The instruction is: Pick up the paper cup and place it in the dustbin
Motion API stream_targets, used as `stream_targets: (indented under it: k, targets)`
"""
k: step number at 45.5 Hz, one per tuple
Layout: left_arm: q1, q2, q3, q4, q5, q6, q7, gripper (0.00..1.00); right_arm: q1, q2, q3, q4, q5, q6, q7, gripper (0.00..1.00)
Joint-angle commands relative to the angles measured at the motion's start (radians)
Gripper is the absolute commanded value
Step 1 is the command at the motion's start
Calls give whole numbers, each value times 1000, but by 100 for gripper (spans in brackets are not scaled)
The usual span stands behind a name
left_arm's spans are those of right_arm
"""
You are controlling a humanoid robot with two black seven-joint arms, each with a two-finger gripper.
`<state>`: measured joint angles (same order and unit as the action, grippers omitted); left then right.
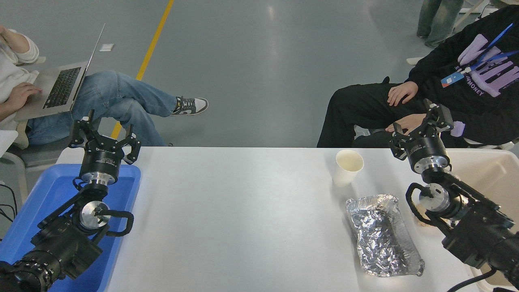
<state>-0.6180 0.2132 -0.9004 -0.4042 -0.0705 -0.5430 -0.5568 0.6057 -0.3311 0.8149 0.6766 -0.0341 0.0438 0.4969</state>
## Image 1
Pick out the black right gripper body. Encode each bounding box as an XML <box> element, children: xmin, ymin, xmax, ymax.
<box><xmin>407</xmin><ymin>136</ymin><xmax>448</xmax><ymax>171</ymax></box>

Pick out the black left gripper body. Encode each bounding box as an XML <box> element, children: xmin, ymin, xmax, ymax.
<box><xmin>81</xmin><ymin>137</ymin><xmax>124</xmax><ymax>176</ymax></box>

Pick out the white paper cup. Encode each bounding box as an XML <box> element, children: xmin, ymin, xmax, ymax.
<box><xmin>332</xmin><ymin>149</ymin><xmax>364</xmax><ymax>188</ymax></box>

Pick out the person's left hand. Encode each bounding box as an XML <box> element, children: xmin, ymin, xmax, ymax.
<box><xmin>385</xmin><ymin>114</ymin><xmax>427</xmax><ymax>134</ymax></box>

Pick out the person's right hand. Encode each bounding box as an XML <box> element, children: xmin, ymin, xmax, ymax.
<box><xmin>387</xmin><ymin>81</ymin><xmax>419</xmax><ymax>107</ymax></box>
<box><xmin>5</xmin><ymin>82</ymin><xmax>42</xmax><ymax>112</ymax></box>

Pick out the seated person with laptop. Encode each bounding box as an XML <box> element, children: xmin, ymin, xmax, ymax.
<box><xmin>0</xmin><ymin>24</ymin><xmax>209</xmax><ymax>147</ymax></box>

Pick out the grey chair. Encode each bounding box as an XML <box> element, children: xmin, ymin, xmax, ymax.
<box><xmin>0</xmin><ymin>118</ymin><xmax>102</xmax><ymax>205</ymax></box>

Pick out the silver laptop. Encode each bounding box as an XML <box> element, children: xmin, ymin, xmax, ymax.
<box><xmin>13</xmin><ymin>23</ymin><xmax>107</xmax><ymax>122</ymax></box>

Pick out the blue plastic tray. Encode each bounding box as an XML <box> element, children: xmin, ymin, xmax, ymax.
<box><xmin>0</xmin><ymin>163</ymin><xmax>142</xmax><ymax>292</ymax></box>

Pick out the large pale bin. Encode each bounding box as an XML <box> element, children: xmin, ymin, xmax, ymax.
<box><xmin>442</xmin><ymin>148</ymin><xmax>519</xmax><ymax>292</ymax></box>

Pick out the crumpled tan paper ball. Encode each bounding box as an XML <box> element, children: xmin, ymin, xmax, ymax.
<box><xmin>414</xmin><ymin>205</ymin><xmax>436</xmax><ymax>228</ymax></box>

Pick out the crumpled foil tray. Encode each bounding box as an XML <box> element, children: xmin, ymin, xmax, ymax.
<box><xmin>345</xmin><ymin>194</ymin><xmax>425</xmax><ymax>277</ymax></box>

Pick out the standing person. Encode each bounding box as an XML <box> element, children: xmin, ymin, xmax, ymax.
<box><xmin>416</xmin><ymin>0</ymin><xmax>465</xmax><ymax>48</ymax></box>

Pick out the blue lanyard with badge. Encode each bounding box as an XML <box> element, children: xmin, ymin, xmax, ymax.
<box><xmin>441</xmin><ymin>22</ymin><xmax>519</xmax><ymax>88</ymax></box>

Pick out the black floor cable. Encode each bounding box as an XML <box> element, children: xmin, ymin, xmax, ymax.
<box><xmin>0</xmin><ymin>183</ymin><xmax>19</xmax><ymax>223</ymax></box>

